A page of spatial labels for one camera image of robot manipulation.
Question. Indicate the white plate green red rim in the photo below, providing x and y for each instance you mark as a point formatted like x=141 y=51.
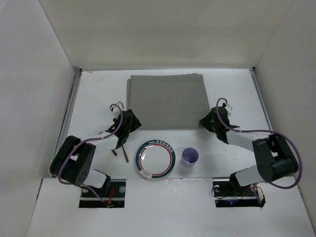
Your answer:
x=155 y=159

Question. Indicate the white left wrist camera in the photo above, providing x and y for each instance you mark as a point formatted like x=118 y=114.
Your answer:
x=117 y=108

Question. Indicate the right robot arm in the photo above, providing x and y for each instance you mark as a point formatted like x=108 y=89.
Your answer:
x=275 y=155

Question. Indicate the left aluminium table rail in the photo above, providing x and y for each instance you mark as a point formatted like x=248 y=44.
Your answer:
x=68 y=111

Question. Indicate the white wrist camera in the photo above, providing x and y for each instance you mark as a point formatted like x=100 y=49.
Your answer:
x=117 y=108
x=228 y=108

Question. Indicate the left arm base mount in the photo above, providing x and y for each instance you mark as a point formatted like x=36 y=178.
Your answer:
x=114 y=198

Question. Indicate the grey cloth placemat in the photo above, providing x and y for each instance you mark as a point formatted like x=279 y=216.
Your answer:
x=172 y=102

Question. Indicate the purple cup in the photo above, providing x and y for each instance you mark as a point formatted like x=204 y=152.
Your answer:
x=189 y=157

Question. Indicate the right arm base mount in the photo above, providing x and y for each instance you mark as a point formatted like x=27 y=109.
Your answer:
x=229 y=194

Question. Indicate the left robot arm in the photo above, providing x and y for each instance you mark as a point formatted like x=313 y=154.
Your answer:
x=72 y=164

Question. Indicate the brown wooden spoon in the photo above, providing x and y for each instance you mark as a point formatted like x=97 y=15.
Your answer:
x=125 y=154

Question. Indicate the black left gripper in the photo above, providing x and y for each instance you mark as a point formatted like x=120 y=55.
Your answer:
x=122 y=139

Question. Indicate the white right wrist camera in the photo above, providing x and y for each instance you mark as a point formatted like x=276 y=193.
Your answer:
x=228 y=108

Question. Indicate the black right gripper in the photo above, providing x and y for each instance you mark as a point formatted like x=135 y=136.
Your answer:
x=220 y=133

